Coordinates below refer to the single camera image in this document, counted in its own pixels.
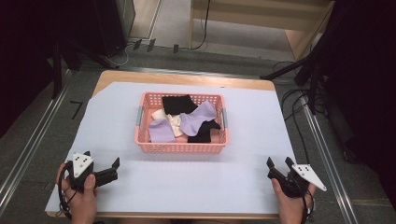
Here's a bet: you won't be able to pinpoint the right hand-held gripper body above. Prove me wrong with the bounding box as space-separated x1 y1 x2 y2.
269 163 328 199

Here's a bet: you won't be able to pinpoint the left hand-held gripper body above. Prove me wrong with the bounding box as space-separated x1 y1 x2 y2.
64 151 120 191

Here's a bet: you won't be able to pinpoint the purple sock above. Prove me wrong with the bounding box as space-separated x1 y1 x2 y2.
148 118 177 144
178 100 218 137

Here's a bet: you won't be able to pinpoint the pink plastic basket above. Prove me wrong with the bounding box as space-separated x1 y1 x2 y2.
134 91 231 154

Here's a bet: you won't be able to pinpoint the cream white sock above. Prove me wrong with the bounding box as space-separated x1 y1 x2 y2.
150 108 185 138

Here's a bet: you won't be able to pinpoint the black sock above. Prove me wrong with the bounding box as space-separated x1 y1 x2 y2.
187 119 222 144
161 94 199 116

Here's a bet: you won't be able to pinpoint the person's right hand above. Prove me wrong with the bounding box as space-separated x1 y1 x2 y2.
271 177 318 224

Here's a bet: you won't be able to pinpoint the person's left hand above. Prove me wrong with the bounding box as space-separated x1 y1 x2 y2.
55 162 100 224

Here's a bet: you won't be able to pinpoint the white table mat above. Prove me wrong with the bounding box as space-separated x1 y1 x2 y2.
44 81 297 216

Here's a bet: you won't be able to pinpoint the black metal stand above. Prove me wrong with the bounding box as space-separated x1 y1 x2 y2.
46 29 121 100

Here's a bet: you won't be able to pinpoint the black tripod stand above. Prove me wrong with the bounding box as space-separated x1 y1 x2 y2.
259 29 345 117

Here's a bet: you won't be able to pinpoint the dark curtain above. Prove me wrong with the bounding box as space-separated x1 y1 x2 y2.
0 0 96 139
323 0 396 214

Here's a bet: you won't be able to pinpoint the dark cabinet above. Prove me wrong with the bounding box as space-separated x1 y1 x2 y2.
92 0 137 58

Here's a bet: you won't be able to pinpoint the metal floor rail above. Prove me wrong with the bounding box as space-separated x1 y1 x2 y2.
0 69 75 217
117 64 262 79
299 92 360 224

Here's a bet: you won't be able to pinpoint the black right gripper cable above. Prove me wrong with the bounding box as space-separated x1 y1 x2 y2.
298 185 316 224

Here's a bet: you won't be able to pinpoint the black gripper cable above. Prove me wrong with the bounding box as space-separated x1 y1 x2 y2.
298 185 316 224
56 161 78 218

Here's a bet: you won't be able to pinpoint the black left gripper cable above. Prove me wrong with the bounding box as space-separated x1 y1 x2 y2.
56 161 78 218

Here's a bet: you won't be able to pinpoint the black floor cables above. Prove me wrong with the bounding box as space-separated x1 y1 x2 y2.
280 88 313 165

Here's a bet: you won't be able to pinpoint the white floor cable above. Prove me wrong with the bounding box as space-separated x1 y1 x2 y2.
103 41 138 68

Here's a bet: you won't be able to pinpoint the light wooden frame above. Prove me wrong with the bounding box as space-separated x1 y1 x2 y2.
188 0 336 63

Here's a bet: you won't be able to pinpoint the black hanging cable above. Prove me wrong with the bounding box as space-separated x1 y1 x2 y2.
190 0 212 51

